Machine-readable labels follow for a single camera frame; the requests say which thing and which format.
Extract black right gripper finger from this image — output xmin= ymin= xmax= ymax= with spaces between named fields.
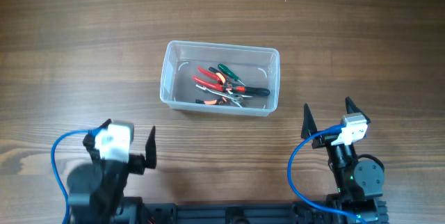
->
xmin=345 ymin=97 xmax=371 ymax=123
xmin=301 ymin=104 xmax=318 ymax=139

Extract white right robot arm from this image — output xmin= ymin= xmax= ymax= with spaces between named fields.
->
xmin=293 ymin=97 xmax=389 ymax=223

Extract red handled wire stripper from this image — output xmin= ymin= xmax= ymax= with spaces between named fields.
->
xmin=193 ymin=66 xmax=231 ymax=92

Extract orange black needle-nose pliers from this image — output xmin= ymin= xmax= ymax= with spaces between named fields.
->
xmin=195 ymin=83 xmax=251 ymax=108

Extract red black handled screwdriver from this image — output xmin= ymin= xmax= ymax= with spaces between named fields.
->
xmin=225 ymin=86 xmax=270 ymax=96

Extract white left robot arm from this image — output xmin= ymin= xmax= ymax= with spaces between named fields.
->
xmin=67 ymin=119 xmax=157 ymax=223

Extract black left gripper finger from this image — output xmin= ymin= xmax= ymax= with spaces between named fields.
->
xmin=145 ymin=126 xmax=157 ymax=169
xmin=88 ymin=118 xmax=112 ymax=137

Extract silver combination wrench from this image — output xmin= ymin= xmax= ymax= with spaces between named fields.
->
xmin=195 ymin=84 xmax=243 ymax=102

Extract green handled screwdriver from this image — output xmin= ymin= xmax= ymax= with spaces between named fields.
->
xmin=218 ymin=63 xmax=245 ymax=86

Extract clear plastic container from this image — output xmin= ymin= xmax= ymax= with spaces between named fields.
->
xmin=160 ymin=40 xmax=280 ymax=116

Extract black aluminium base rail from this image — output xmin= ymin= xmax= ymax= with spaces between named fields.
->
xmin=114 ymin=198 xmax=389 ymax=224

